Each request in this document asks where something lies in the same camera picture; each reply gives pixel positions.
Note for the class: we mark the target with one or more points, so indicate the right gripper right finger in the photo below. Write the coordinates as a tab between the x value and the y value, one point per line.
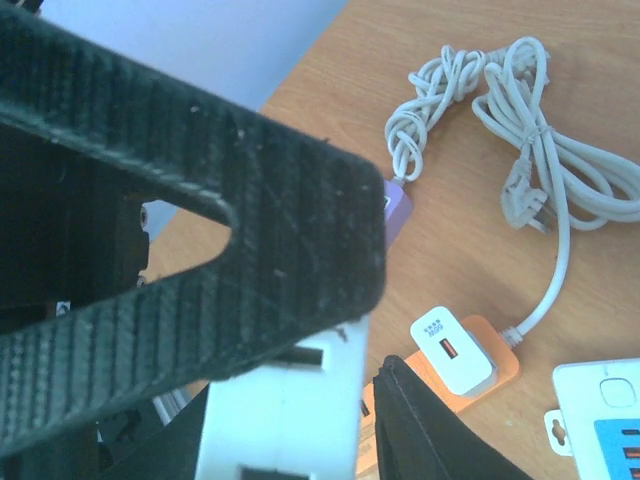
419	437

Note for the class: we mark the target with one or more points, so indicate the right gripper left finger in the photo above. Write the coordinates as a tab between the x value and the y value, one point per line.
136	444

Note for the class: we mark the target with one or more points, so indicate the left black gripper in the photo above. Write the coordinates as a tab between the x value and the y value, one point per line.
154	234

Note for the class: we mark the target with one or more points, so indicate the small white USB charger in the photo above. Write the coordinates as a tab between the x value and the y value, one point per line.
460	363

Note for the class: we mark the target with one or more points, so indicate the white adapter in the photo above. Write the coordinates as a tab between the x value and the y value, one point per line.
298	418

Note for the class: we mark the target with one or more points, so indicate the purple power strip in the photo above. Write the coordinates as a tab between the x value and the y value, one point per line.
398	208

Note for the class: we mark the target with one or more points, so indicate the orange power strip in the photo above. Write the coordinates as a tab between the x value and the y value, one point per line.
490	339

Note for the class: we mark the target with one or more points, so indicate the long white power strip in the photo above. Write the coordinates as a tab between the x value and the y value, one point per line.
597	419

